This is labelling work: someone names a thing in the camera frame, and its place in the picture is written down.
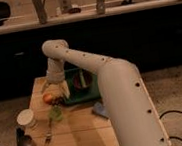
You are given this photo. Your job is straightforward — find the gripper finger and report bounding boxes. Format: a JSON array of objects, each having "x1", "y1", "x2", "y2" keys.
[
  {"x1": 61, "y1": 81, "x2": 70, "y2": 98},
  {"x1": 41, "y1": 82, "x2": 50, "y2": 93}
]

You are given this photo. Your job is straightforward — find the dark red grapes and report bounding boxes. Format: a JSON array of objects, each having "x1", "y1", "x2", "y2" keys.
[{"x1": 52, "y1": 97, "x2": 64, "y2": 105}]

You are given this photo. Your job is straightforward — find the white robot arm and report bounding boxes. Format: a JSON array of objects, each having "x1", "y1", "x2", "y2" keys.
[{"x1": 42, "y1": 39, "x2": 172, "y2": 146}]

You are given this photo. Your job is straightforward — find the green plastic cup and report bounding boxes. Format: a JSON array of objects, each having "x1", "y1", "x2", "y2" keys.
[{"x1": 48, "y1": 106, "x2": 62, "y2": 122}]

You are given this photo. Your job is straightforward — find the green tray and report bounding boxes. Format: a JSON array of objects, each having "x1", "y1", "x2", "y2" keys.
[{"x1": 64, "y1": 68, "x2": 101, "y2": 106}]

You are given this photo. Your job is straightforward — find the orange fruit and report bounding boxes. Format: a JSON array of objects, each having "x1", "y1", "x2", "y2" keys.
[{"x1": 42, "y1": 93, "x2": 53, "y2": 104}]

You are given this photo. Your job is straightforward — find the dark brown bowl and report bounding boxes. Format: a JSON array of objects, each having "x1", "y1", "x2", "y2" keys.
[{"x1": 72, "y1": 70, "x2": 93, "y2": 90}]

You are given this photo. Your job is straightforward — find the metal fork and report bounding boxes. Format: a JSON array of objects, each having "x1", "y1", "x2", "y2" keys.
[{"x1": 45, "y1": 118, "x2": 52, "y2": 144}]

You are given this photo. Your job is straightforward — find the wooden railing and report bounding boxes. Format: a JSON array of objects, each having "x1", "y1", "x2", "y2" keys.
[{"x1": 0, "y1": 0, "x2": 182, "y2": 34}]

